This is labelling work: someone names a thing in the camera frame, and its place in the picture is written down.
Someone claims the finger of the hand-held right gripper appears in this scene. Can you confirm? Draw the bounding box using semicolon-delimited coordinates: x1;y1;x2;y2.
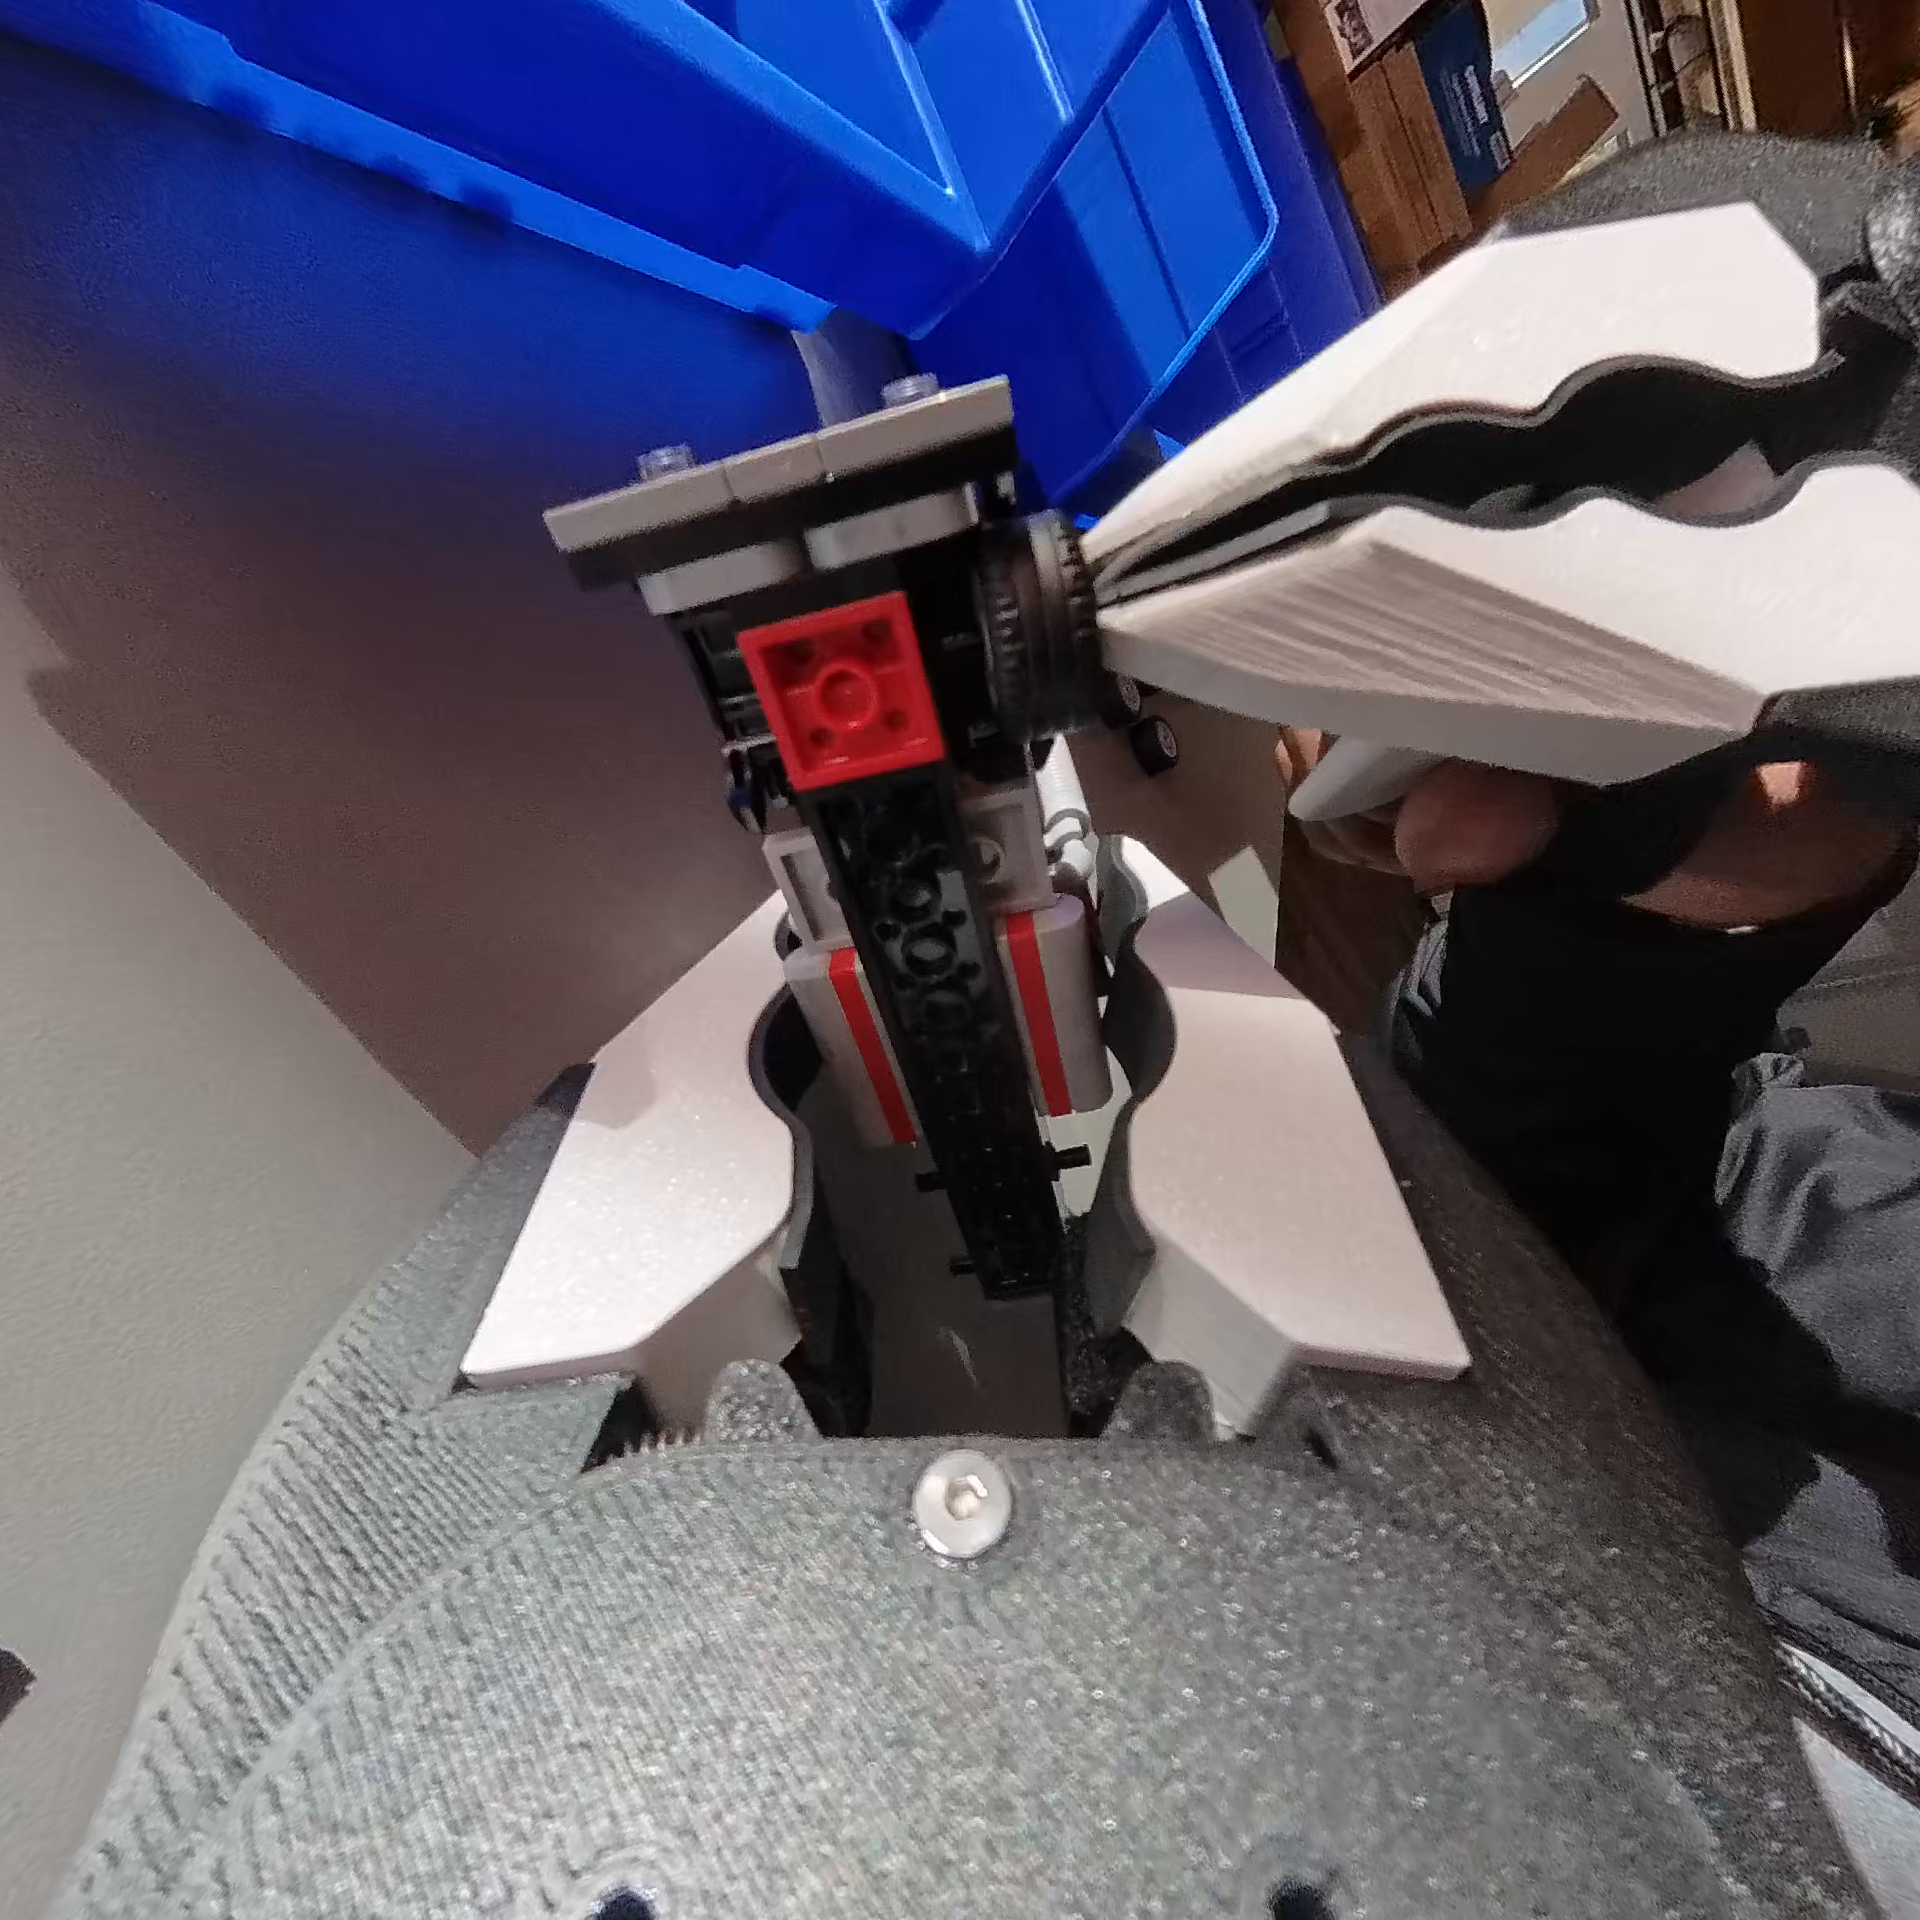
1101;460;1920;792
1080;198;1847;573

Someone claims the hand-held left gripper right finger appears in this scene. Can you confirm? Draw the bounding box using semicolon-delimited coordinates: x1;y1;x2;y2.
1070;836;1477;1444

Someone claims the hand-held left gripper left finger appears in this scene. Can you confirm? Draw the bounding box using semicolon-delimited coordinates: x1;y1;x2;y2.
457;897;824;1423

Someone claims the black toy wheel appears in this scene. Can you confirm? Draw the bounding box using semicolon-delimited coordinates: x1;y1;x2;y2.
973;506;1114;743

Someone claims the toy brick vehicle model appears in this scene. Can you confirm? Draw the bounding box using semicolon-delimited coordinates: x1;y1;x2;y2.
541;375;1144;1305

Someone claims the grey desk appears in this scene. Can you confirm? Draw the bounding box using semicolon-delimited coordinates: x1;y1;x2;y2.
0;31;1307;1654

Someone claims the person's right hand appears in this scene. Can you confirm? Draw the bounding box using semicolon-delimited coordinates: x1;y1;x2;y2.
1389;759;1920;941

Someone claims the blue printed carton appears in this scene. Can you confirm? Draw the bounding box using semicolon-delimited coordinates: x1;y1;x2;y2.
1442;0;1518;228

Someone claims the person's dark jacket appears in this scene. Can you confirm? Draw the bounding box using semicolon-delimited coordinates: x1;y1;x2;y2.
1370;886;1920;1788

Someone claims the blue plastic bin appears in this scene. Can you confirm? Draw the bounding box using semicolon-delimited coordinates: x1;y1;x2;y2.
0;0;1282;340
816;91;1389;521

